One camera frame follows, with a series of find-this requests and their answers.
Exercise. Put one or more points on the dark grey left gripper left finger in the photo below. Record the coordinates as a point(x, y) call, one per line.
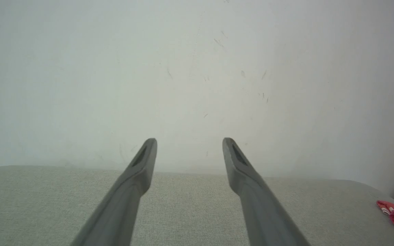
point(121, 201)

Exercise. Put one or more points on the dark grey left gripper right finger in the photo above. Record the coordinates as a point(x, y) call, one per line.
point(262, 205)

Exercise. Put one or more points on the light grey fabric sofa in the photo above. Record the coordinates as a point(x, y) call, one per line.
point(190, 212)

